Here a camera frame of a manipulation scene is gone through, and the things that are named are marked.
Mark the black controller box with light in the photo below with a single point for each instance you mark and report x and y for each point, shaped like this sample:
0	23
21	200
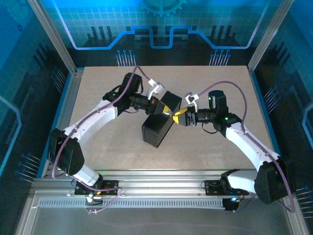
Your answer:
231	204

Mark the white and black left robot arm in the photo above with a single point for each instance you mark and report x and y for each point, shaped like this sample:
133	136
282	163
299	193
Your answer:
93	120

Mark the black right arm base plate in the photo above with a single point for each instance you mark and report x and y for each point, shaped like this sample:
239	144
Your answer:
212	188

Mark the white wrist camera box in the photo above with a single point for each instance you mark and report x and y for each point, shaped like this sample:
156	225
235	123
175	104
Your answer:
155	85
192	99

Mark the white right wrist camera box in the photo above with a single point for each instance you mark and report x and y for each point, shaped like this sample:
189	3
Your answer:
192	99

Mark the small connector with lights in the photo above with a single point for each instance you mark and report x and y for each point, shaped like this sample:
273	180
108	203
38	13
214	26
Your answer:
91	200

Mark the small bunch of keys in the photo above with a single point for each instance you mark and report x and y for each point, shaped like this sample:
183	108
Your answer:
172	114

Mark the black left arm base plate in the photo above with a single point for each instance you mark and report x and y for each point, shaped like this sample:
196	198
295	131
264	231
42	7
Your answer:
111	188

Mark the aluminium frame post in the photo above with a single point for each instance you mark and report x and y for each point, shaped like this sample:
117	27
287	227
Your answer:
52	36
270	36

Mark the black box with painted lid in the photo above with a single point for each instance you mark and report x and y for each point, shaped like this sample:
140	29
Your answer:
156	129

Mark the aluminium frame rail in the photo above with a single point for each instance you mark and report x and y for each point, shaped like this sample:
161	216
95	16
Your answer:
159	181

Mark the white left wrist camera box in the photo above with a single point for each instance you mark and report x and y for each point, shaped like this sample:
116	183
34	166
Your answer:
155	85

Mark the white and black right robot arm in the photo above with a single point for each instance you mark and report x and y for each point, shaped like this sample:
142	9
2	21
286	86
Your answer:
249	144

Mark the aluminium side rail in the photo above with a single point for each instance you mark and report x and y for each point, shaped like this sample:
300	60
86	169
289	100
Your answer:
72	93

